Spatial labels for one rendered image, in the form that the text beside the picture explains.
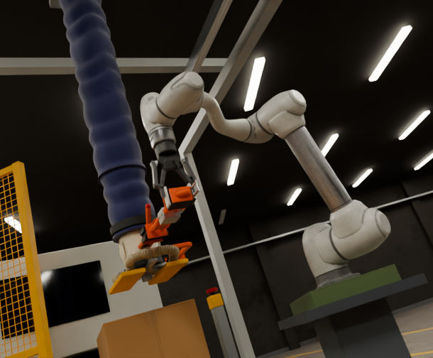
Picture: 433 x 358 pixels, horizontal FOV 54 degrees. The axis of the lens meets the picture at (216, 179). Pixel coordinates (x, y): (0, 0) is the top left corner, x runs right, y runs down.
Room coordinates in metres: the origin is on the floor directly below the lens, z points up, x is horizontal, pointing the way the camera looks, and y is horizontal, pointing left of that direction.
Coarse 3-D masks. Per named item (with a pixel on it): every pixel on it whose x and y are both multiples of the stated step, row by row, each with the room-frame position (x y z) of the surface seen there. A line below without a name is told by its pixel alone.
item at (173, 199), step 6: (186, 186) 1.32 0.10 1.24; (168, 192) 1.32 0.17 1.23; (174, 192) 1.30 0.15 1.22; (174, 198) 1.30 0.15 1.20; (180, 198) 1.31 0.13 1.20; (186, 198) 1.32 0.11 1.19; (192, 198) 1.33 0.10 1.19; (174, 204) 1.32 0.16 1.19; (180, 204) 1.34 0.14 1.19; (186, 204) 1.35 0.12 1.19; (168, 210) 1.36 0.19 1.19
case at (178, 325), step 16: (176, 304) 1.89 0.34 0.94; (192, 304) 1.92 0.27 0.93; (128, 320) 1.81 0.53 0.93; (144, 320) 1.83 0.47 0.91; (160, 320) 1.86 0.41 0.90; (176, 320) 1.89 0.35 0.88; (192, 320) 1.91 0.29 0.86; (112, 336) 1.78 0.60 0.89; (128, 336) 1.80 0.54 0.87; (144, 336) 1.83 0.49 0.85; (160, 336) 1.85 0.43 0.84; (176, 336) 1.88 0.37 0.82; (192, 336) 1.91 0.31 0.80; (112, 352) 1.77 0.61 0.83; (128, 352) 1.80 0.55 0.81; (144, 352) 1.82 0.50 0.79; (160, 352) 1.85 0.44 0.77; (176, 352) 1.87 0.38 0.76; (192, 352) 1.90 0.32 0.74; (208, 352) 1.93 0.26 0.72
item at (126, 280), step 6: (132, 270) 1.68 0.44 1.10; (138, 270) 1.69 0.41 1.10; (144, 270) 1.70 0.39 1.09; (120, 276) 1.69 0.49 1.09; (126, 276) 1.68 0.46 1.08; (132, 276) 1.71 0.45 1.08; (138, 276) 1.76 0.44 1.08; (120, 282) 1.75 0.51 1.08; (126, 282) 1.79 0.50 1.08; (132, 282) 1.83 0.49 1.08; (114, 288) 1.85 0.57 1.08; (120, 288) 1.89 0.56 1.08; (126, 288) 1.94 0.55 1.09
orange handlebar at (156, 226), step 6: (180, 192) 1.29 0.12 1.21; (186, 192) 1.30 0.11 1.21; (174, 210) 1.44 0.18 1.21; (156, 222) 1.51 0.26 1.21; (150, 228) 1.58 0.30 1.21; (156, 228) 1.55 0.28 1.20; (162, 228) 1.58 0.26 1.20; (138, 246) 1.78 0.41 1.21; (150, 246) 1.81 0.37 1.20; (180, 246) 2.00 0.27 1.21; (186, 246) 2.03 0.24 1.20; (180, 252) 2.14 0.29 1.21
